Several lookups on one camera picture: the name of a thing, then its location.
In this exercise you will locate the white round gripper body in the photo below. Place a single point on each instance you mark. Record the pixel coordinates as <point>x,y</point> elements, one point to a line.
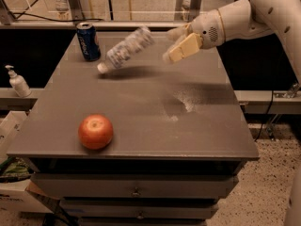
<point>207,29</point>

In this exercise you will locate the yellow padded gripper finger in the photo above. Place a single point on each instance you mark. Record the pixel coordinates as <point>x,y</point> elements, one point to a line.
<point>179,33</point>
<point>184,47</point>

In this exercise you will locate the clear blue plastic water bottle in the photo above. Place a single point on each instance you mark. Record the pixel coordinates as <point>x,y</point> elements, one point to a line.
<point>133,44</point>

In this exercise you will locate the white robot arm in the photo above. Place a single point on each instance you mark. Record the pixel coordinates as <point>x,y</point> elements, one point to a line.
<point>269,193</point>

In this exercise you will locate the white pump dispenser bottle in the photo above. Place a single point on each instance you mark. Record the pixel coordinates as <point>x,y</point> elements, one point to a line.
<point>17,82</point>

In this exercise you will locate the blue Pepsi soda can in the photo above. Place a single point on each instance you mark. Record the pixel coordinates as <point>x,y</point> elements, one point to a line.
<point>86,34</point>

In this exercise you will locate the grey drawer cabinet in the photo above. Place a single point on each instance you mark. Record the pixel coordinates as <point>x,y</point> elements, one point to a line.
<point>181,119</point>

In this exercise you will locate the red orange apple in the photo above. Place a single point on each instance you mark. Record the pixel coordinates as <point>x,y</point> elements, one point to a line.
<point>95,132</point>

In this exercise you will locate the top grey drawer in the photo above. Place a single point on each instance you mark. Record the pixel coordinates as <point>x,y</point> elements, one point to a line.
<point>135,186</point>

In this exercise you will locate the grey drawer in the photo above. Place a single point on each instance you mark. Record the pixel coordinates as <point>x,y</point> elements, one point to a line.
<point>135,186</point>
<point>141,208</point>

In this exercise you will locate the green item in box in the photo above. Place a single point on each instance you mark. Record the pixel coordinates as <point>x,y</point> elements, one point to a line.
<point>14,168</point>

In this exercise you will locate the white cardboard box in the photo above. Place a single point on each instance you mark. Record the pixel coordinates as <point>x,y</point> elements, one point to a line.
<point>14,196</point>

